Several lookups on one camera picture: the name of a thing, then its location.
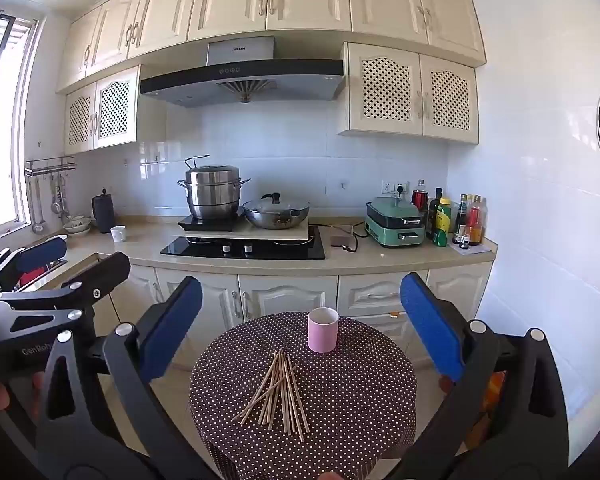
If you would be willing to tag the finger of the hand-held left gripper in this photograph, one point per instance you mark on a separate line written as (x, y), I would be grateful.
(42, 252)
(112, 267)

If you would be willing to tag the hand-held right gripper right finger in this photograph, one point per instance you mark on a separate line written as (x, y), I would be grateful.
(430, 325)

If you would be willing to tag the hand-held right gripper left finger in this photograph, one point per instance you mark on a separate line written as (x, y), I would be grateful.
(172, 325)

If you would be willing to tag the pink cup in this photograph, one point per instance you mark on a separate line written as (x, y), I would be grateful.
(322, 335)

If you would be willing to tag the pile of wooden chopsticks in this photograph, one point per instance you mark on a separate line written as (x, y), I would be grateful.
(275, 390)

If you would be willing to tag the white cup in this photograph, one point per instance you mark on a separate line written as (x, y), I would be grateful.
(118, 234)

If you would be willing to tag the stacked ceramic bowls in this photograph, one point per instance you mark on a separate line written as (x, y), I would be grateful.
(77, 225)

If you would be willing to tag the black pitcher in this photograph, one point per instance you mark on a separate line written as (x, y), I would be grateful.
(103, 212)

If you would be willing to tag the white paper sheet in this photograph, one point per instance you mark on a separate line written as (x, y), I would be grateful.
(475, 250)

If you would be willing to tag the small dark sauce bottle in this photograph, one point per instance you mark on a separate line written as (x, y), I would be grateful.
(463, 244)

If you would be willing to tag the black induction cooker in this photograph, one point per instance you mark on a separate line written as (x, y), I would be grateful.
(190, 223)

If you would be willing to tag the green electric grill pot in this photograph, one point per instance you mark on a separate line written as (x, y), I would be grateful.
(390, 232)

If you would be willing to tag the green yellow plastic bottle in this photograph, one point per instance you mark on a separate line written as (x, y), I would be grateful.
(442, 225)

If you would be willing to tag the brown polka dot tablecloth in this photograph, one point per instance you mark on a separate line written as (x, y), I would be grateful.
(355, 400)

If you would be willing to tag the dark olive oil bottle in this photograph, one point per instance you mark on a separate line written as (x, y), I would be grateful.
(434, 215)

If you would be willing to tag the cream lower cabinets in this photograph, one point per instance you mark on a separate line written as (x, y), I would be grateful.
(280, 290)

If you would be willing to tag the red label sauce bottle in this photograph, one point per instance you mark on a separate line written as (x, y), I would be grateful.
(475, 220)

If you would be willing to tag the dark soy sauce bottle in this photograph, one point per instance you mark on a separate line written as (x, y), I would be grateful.
(461, 215)

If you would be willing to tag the stainless steel steamer pot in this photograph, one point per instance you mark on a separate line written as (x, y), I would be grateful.
(212, 195)

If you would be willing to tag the beige stone slab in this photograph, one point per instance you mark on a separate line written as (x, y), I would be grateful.
(260, 235)

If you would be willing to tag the red label drink bottle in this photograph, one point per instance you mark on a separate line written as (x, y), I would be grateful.
(420, 199)

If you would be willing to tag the black glass gas hob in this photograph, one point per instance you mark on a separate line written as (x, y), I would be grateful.
(280, 251)

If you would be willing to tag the window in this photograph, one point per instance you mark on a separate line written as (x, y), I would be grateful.
(5, 110)

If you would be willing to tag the metal wok with lid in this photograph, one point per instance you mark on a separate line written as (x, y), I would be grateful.
(275, 212)

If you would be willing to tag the narrow cream lattice door cabinet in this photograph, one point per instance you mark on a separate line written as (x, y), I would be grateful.
(115, 110)

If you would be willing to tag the grey range hood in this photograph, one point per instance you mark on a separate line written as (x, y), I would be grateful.
(240, 85)

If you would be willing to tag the wide cream lattice door cabinet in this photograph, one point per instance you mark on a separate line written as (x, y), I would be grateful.
(450, 95)

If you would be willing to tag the metal wall utensil rack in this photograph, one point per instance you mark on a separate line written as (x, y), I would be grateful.
(50, 165)

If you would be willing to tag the white wall socket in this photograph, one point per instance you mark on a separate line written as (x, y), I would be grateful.
(390, 186)

